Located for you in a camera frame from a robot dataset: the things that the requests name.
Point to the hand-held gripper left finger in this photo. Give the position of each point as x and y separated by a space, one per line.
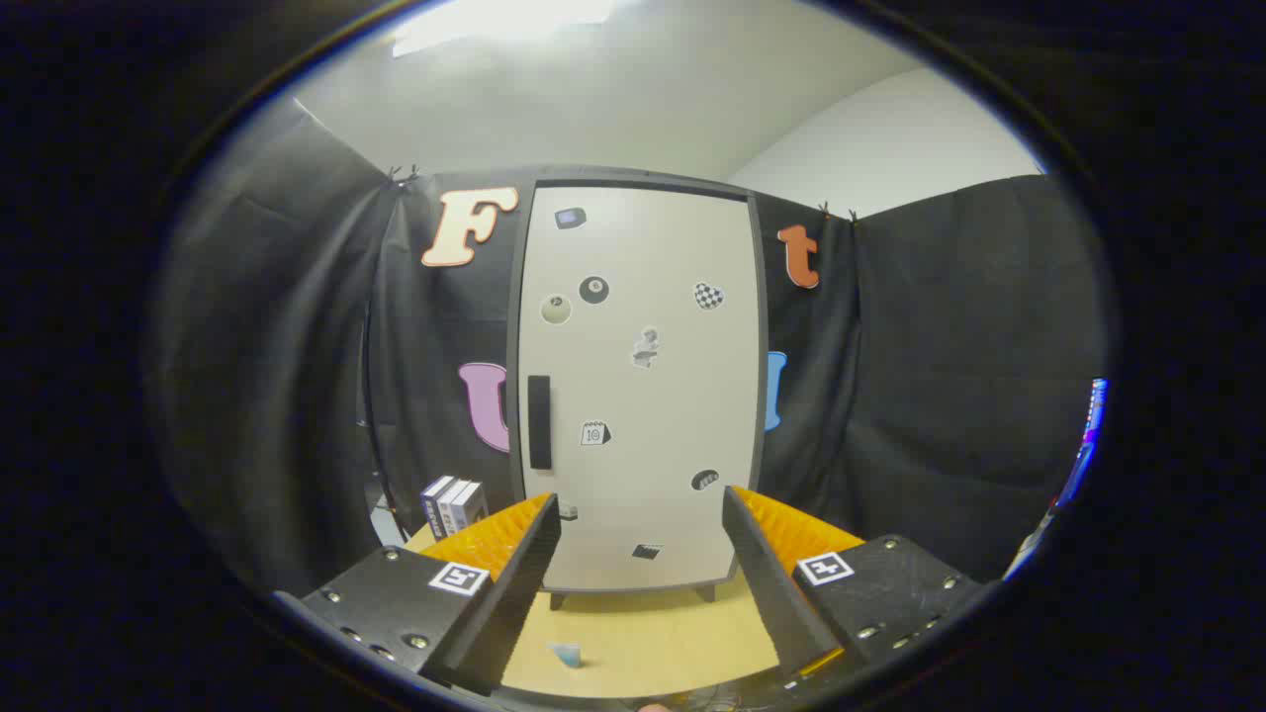
514 593

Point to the dark blue small box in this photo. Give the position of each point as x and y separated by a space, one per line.
435 509

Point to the grey cabinet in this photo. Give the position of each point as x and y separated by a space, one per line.
633 176

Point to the grey and white small box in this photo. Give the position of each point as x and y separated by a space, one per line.
467 504

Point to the white and blue tube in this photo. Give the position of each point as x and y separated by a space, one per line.
566 653

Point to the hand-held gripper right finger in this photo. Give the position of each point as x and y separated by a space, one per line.
771 593

